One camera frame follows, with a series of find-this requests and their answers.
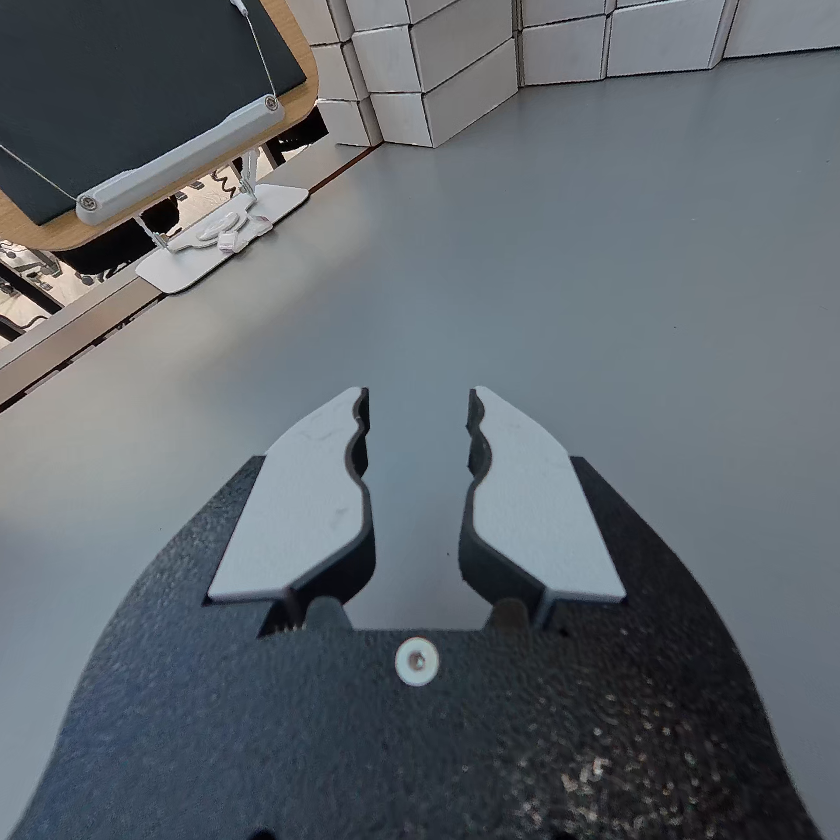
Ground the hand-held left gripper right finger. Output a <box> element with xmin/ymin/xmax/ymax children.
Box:
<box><xmin>458</xmin><ymin>385</ymin><xmax>627</xmax><ymax>631</ymax></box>

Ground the black tablet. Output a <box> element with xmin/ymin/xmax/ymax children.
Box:
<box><xmin>0</xmin><ymin>0</ymin><xmax>308</xmax><ymax>227</ymax></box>

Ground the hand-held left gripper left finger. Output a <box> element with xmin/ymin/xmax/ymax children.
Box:
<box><xmin>207</xmin><ymin>386</ymin><xmax>377</xmax><ymax>636</ymax></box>

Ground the wooden reading stand white base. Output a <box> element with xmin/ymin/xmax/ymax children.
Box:
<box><xmin>0</xmin><ymin>0</ymin><xmax>329</xmax><ymax>296</ymax></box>

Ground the stack of white boxes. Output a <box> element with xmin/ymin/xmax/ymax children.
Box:
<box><xmin>308</xmin><ymin>0</ymin><xmax>840</xmax><ymax>148</ymax></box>

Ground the white coiled cable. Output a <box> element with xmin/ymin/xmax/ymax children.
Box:
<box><xmin>190</xmin><ymin>209</ymin><xmax>275</xmax><ymax>256</ymax></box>

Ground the black office chair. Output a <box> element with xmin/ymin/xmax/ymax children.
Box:
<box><xmin>56</xmin><ymin>193</ymin><xmax>181</xmax><ymax>277</ymax></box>
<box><xmin>270</xmin><ymin>107</ymin><xmax>330</xmax><ymax>157</ymax></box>

